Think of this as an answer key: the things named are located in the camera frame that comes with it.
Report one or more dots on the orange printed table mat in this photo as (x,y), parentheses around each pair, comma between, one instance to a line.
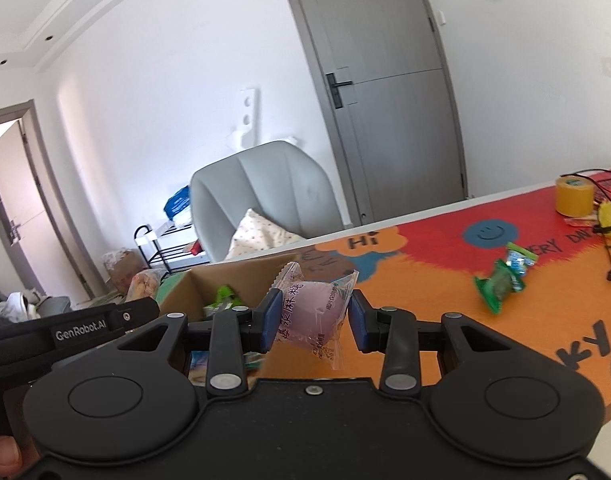
(435,320)

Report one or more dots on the black metal rack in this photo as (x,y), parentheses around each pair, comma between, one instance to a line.
(155,250)

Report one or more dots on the beige interior door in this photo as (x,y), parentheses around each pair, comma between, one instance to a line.
(15,180)

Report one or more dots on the brown cardboard box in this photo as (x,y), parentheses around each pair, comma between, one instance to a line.
(195,285)

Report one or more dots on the yellow tape roll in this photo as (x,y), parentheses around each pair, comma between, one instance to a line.
(575,197)

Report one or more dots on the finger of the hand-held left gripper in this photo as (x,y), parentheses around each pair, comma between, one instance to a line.
(138,312)

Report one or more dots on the yellow toy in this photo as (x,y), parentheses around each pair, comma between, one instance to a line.
(610,215)

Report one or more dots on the gray sofa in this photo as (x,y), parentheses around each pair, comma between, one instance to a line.
(55,305)

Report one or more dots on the blue bag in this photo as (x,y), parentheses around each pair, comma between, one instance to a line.
(178,202)

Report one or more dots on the clear bread packet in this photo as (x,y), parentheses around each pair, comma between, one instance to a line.
(145,285)

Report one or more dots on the gray door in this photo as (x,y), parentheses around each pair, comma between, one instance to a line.
(385,35)

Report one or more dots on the green snack packet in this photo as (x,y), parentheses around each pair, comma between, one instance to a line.
(225,296)
(500,282)

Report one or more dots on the dotted white cushion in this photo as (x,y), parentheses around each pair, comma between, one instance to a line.
(258,237)

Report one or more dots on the pink snack packet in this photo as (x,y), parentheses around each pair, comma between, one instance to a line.
(313,310)

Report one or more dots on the gray chair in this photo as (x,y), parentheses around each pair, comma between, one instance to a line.
(270,180)

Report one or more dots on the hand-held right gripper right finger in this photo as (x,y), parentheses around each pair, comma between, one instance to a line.
(358,325)

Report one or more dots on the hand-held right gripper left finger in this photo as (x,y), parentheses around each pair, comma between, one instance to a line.
(273,322)

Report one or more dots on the person's left hand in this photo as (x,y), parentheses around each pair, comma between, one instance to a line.
(3,457)

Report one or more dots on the white cloth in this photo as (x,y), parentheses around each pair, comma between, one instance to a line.
(20,302)

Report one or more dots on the clear plastic bag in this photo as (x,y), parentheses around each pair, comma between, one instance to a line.
(120,267)

